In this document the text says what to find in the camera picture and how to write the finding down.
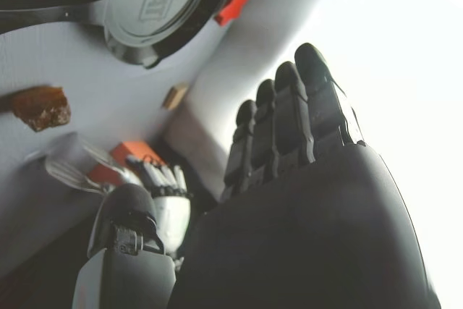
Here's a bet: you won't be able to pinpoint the metal tongs with taped handles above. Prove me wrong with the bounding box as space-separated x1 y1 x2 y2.
45 135 142 194

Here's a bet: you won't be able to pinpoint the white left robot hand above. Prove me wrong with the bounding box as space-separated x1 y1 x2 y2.
71 42 442 309

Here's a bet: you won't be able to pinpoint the brown meat piece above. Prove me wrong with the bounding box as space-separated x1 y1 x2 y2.
0 85 72 132

